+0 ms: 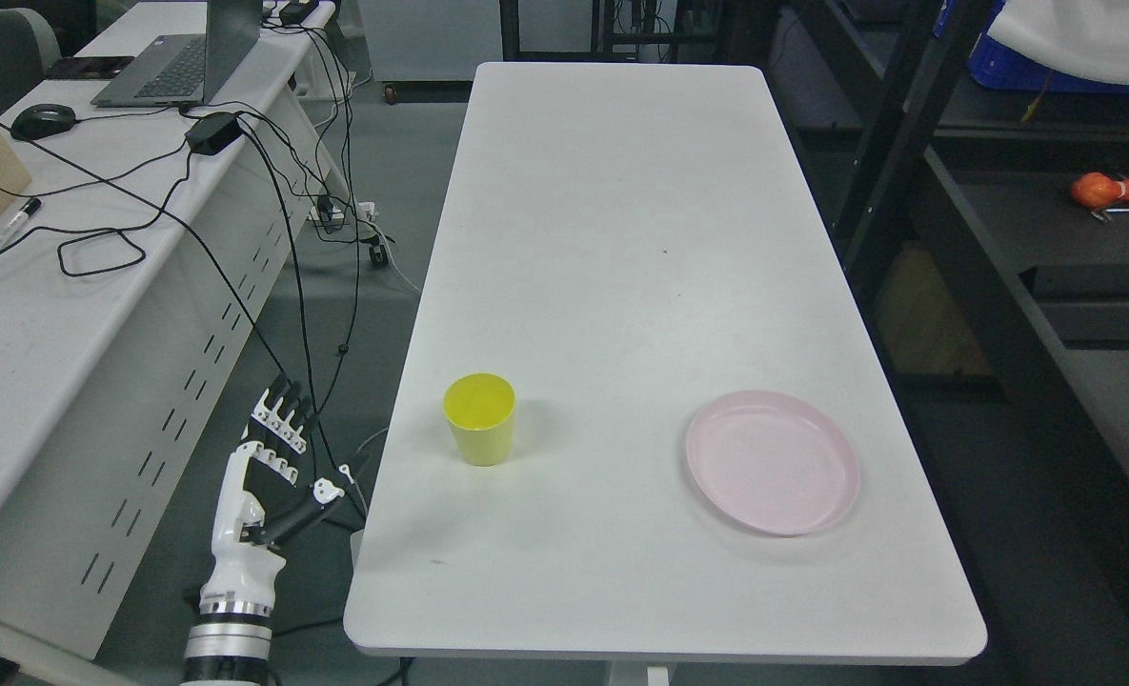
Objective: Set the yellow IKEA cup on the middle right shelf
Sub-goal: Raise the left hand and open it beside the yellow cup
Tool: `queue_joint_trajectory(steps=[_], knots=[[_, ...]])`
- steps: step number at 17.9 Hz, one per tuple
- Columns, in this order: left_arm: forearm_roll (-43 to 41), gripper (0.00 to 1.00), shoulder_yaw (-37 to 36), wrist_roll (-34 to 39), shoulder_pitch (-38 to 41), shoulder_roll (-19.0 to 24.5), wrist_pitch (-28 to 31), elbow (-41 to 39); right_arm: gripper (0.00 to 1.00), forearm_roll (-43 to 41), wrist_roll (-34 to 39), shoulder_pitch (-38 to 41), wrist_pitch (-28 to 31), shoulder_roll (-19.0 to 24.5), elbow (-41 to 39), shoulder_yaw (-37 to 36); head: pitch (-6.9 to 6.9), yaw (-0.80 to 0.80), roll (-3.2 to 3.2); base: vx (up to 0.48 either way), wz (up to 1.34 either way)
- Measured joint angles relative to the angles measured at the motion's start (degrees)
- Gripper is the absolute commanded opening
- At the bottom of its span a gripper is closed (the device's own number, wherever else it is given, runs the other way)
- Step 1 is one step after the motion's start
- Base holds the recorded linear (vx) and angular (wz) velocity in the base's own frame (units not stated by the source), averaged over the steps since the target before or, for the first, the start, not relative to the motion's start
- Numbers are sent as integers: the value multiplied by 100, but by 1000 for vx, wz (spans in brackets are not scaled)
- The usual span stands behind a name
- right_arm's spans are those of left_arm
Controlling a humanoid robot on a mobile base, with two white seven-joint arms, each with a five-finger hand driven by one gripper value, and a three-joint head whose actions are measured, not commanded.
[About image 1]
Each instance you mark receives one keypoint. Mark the black computer mouse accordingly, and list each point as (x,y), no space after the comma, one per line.
(38,121)

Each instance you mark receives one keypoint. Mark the black marker pen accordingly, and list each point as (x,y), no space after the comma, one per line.
(18,220)

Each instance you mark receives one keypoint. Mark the grey laptop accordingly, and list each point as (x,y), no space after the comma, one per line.
(187,69)

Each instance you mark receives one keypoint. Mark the white side desk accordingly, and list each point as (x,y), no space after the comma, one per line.
(122,311)

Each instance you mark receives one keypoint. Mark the white power strip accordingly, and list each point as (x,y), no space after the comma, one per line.
(331,217)

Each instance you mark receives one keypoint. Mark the orange toy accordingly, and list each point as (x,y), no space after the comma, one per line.
(1097,191)

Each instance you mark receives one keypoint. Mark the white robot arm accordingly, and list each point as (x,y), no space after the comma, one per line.
(228,649)

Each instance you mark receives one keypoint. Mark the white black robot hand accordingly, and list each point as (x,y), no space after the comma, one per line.
(245,539)

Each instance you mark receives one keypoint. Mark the black power adapter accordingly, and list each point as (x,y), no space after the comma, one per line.
(213,133)

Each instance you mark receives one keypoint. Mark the black metal shelf rack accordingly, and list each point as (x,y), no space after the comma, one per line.
(998,305)

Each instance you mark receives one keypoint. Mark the pink plastic plate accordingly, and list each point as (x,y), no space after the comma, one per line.
(772,462)

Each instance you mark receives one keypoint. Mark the yellow plastic cup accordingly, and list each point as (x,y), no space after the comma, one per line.
(480,409)

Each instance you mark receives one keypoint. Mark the white table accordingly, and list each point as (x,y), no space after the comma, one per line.
(625,243)

